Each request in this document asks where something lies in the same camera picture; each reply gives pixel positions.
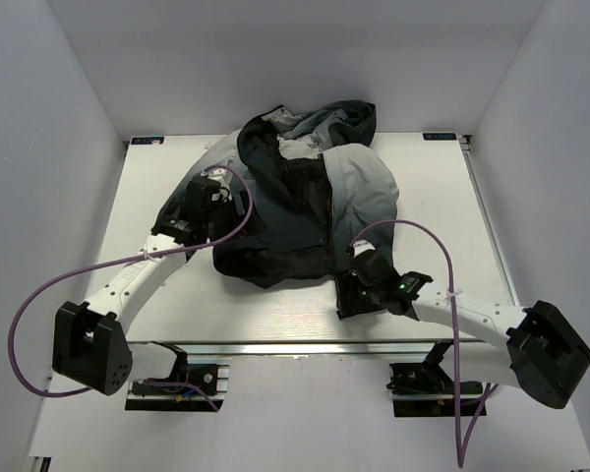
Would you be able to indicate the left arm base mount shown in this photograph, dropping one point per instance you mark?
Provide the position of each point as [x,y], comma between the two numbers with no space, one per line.
[167,378]

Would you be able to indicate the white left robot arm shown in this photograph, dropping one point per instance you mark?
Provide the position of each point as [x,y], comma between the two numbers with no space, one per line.
[90,345]

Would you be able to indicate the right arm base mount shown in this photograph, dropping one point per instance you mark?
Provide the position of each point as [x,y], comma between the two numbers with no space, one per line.
[422,389]

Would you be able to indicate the blue right corner label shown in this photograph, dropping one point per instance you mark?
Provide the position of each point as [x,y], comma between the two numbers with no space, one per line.
[439,136]

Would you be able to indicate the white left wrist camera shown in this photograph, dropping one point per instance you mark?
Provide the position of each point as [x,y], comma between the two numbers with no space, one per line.
[223,178]

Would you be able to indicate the blue corner label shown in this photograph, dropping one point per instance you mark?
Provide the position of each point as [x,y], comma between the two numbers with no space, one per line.
[439,136]
[147,141]

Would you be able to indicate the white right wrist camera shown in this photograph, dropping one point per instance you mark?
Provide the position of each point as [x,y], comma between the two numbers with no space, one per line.
[360,247]

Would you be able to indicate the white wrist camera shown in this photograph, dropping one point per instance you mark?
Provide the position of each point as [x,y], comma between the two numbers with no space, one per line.
[360,247]
[223,178]

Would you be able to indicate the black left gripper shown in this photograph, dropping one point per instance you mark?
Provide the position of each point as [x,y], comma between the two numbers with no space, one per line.
[230,206]

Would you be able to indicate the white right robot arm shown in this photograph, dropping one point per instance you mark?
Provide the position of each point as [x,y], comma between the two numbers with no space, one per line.
[535,349]

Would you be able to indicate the grey black gradient jacket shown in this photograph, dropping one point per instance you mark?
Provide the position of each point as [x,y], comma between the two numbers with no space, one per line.
[304,185]

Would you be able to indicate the blue left corner label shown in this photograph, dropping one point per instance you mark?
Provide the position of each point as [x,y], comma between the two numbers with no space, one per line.
[147,141]

